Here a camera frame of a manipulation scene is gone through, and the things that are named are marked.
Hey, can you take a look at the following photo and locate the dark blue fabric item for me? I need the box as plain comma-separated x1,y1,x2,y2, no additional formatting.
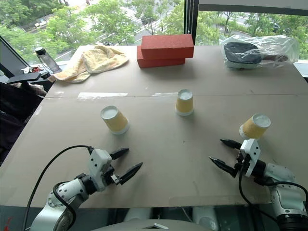
224,42,263,64

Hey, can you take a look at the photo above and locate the black chair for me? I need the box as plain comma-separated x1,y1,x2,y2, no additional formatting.
0,81,47,167

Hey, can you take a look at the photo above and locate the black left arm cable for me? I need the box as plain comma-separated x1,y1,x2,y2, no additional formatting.
23,144,95,231

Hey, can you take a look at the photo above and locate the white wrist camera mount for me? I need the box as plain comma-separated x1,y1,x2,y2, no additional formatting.
240,139,261,178
88,149,114,192

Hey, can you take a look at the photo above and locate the clear bottle with black cap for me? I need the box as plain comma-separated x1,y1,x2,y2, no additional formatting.
34,47,62,73

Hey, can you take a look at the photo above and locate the pale yellow towel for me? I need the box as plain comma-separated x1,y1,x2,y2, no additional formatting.
53,45,130,84

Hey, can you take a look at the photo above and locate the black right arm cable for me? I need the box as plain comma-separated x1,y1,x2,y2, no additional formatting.
238,166,308,223

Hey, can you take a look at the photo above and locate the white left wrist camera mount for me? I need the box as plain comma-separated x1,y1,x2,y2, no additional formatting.
88,149,114,192

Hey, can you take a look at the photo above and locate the red brick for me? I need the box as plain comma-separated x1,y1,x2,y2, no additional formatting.
141,34,194,60
136,45,186,69

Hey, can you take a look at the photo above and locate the yellow white paper cup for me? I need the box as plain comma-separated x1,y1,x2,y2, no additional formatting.
175,89,194,117
239,113,272,141
100,105,130,135

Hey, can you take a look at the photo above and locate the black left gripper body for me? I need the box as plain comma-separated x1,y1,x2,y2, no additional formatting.
103,166,122,187

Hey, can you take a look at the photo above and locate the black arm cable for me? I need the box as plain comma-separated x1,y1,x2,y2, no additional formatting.
23,144,95,231
238,166,308,223

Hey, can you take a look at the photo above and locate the white rounded robot leg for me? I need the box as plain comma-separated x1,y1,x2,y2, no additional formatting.
192,206,220,231
123,207,153,222

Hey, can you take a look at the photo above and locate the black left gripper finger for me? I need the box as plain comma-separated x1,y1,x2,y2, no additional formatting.
110,147,130,160
119,162,143,186

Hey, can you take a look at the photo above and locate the grey robot torso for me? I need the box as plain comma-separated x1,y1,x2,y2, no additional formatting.
92,218,212,231

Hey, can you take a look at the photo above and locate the clear plastic bag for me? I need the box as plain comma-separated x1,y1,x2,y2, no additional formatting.
219,34,300,71

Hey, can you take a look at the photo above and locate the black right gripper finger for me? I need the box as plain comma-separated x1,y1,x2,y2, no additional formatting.
208,156,239,179
219,138,243,150

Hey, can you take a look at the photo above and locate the black window frame post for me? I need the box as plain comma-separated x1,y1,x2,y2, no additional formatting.
183,0,200,46

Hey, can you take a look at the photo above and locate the long clear tape strip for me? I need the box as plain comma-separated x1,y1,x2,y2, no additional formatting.
77,92,128,100

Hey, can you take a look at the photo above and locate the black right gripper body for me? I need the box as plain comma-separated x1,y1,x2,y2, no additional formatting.
234,149,248,173

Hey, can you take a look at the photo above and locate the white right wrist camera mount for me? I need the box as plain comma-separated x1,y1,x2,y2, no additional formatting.
240,139,261,178

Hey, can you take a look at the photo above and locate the white bead blind chain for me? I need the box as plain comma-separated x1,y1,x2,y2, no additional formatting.
186,0,194,35

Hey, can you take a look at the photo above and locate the short clear tape strip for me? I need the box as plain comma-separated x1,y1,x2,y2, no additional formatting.
151,92,179,98

